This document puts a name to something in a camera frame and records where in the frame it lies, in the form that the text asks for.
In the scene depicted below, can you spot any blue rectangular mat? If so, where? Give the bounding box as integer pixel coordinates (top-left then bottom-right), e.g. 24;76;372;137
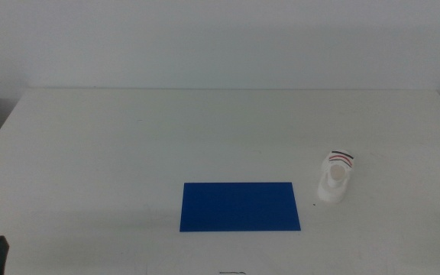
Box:
179;182;302;233

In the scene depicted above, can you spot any white striped sock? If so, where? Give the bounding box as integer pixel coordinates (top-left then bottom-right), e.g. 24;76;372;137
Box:
316;149;355;205

